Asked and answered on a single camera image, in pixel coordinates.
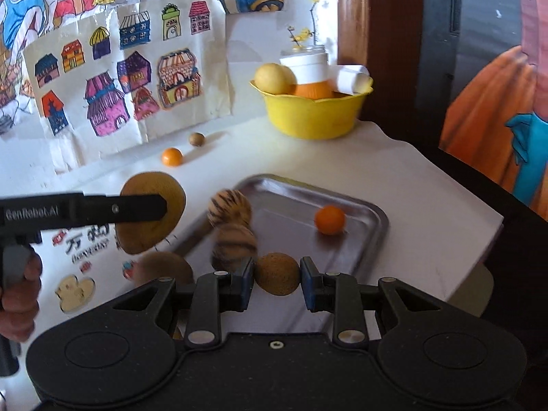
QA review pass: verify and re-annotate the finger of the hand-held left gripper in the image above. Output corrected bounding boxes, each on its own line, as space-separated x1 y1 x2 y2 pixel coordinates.
81 194 169 224

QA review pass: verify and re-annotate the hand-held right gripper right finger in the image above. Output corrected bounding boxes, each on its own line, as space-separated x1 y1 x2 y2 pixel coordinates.
300 257 446 349

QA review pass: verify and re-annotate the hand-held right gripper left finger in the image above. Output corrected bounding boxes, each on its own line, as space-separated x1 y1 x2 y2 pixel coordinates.
112 258 256 349

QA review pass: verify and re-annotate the rough tan round fruit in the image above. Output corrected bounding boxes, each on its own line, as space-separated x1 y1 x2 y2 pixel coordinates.
256 252 301 296

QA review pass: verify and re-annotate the long tan brown fruit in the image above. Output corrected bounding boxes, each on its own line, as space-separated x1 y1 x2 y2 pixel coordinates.
115 171 187 254

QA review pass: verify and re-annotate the striped brown ball fruit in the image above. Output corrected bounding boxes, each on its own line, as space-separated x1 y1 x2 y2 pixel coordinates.
211 224 258 272
207 189 252 227

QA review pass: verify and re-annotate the dark brown kiwi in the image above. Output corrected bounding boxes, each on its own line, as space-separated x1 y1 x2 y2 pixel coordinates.
133 250 194 285

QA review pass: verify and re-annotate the metal tray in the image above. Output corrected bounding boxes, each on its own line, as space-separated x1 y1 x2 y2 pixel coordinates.
171 174 389 335

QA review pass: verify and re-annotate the person's left hand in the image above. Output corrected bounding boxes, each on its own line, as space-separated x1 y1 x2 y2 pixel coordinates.
0 249 43 343

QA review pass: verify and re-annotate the houses drawing sheet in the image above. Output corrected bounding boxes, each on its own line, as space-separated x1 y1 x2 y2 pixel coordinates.
23 0 236 167

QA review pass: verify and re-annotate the yellow plastic bowl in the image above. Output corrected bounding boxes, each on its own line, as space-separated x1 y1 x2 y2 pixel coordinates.
250 76 374 140

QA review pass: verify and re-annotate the child with fan drawing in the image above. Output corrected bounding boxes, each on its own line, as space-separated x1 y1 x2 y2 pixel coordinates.
0 0 142 135

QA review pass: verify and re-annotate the yellow pear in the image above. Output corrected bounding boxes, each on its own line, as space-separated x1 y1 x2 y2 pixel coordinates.
254 63 297 94

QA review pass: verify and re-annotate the large orange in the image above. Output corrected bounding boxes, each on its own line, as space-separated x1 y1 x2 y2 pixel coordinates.
293 80 335 98

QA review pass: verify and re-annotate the white paper roll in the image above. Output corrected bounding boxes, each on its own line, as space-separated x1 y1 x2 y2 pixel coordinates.
336 65 372 94

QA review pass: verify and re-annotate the white jar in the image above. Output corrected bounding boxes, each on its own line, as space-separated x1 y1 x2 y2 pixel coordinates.
279 45 332 85

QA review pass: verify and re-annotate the orange dress painting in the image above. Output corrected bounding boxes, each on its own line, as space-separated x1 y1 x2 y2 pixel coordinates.
439 0 548 219

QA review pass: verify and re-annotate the brown wooden frame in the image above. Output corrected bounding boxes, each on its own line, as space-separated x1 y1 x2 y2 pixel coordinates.
336 0 424 138

